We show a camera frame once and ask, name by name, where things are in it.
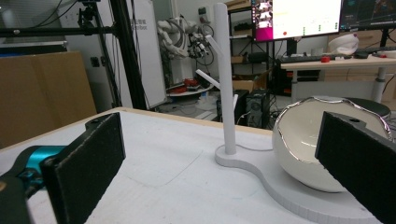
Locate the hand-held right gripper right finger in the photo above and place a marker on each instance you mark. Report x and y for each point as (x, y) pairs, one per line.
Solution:
(358, 158)

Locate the white rounded headset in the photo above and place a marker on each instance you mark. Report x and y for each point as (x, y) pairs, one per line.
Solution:
(342, 45)

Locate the round white table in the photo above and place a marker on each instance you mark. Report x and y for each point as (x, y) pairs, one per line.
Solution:
(190, 92)

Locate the white tree-shaped stand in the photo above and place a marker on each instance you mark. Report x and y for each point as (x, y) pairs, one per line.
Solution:
(229, 124)

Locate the black shelf rack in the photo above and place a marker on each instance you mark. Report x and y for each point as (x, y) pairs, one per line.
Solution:
(267, 53)

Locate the white standing panel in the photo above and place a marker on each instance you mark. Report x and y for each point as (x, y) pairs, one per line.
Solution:
(152, 62)

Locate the light wooden desk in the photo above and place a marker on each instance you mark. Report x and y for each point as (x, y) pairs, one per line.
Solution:
(342, 64)

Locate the dark computer monitor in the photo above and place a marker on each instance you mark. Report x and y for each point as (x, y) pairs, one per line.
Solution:
(369, 12)

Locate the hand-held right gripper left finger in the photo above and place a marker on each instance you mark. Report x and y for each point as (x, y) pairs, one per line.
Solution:
(87, 161)

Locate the bright computer monitor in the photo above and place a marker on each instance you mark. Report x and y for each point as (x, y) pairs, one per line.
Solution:
(306, 17)

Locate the brown cardboard panel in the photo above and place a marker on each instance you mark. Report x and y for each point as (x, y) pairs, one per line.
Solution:
(43, 96)

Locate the black keyboard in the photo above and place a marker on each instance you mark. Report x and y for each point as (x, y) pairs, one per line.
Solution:
(299, 58)

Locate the black computer tower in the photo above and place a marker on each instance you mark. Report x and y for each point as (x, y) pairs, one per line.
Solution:
(257, 109)

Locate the brown cardboard box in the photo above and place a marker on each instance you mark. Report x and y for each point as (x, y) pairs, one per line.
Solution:
(249, 84)

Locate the small red object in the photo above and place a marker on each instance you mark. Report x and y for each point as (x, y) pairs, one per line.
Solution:
(325, 59)

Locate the black metal frame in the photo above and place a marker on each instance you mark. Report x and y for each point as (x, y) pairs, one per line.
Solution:
(127, 56)

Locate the black camera on frame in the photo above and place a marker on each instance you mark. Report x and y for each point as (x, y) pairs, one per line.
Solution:
(88, 14)

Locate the white egg-shaped bowl silver rim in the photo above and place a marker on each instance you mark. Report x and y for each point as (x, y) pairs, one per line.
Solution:
(299, 137)

